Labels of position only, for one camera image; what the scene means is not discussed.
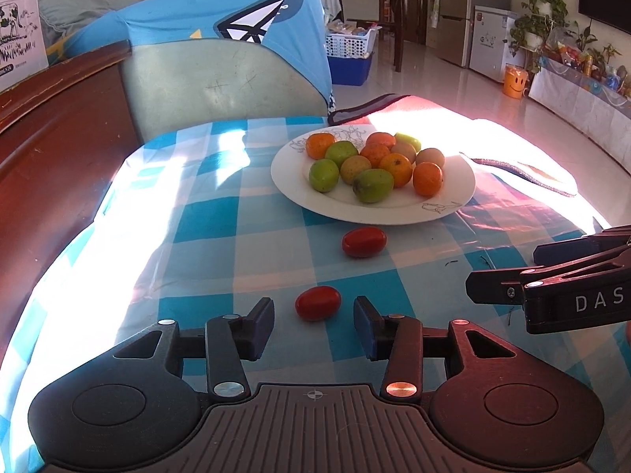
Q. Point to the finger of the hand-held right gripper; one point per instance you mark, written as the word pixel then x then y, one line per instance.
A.
pixel 562 251
pixel 493 288

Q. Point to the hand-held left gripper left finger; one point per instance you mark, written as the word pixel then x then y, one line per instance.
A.
pixel 263 322

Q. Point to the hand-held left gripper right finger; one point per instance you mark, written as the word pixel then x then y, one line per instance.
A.
pixel 365 330

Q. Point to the red cherry tomato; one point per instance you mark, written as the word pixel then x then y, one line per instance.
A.
pixel 364 242
pixel 318 303

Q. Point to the white plate with line drawing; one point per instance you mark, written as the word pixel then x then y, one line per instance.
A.
pixel 394 212

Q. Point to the orange mandarin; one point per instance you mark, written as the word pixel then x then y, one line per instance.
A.
pixel 375 155
pixel 379 138
pixel 427 179
pixel 396 169
pixel 319 145

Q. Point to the green round fruit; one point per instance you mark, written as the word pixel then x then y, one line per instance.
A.
pixel 324 175
pixel 341 152
pixel 372 186

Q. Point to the yellow-brown round fruit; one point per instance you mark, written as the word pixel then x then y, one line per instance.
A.
pixel 430 156
pixel 355 169

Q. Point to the yellow-green round fruit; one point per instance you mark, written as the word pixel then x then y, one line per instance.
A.
pixel 409 140

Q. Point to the blue white checked tablecloth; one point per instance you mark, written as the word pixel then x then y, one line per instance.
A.
pixel 197 217

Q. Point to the low cabinet with white cloth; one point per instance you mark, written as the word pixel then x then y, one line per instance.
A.
pixel 581 103

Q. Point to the orange smiley bucket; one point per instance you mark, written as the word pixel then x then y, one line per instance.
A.
pixel 515 81

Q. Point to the coral towel with grey edge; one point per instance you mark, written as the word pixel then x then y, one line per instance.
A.
pixel 409 108

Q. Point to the small potted plant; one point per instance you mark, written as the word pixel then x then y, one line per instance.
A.
pixel 599 51

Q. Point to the white chest freezer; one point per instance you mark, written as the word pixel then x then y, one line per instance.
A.
pixel 488 44

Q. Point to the houndstooth sofa cover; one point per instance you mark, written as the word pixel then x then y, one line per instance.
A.
pixel 331 101

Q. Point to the pale green sofa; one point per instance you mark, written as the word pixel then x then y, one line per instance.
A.
pixel 207 88

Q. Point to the green potted plant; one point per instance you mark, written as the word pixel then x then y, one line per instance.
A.
pixel 537 10

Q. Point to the dark wooden chair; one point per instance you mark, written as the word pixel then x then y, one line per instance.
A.
pixel 398 49

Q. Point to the blue storage bin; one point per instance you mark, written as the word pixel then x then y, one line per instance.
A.
pixel 350 71

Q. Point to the silver refrigerator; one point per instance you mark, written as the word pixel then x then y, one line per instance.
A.
pixel 453 10

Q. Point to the red-brown wooden bench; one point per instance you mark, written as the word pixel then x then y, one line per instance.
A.
pixel 59 133

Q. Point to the white plastic basket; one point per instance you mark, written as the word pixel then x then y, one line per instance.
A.
pixel 345 47

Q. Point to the dark wooden door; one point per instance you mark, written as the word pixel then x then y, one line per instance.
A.
pixel 416 0

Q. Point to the blue printed cushion cover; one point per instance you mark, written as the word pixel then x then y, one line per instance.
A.
pixel 162 10

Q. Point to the white cow-print carton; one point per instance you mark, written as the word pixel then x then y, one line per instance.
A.
pixel 19 54

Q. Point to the grey-green pillow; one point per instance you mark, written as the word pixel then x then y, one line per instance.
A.
pixel 64 10

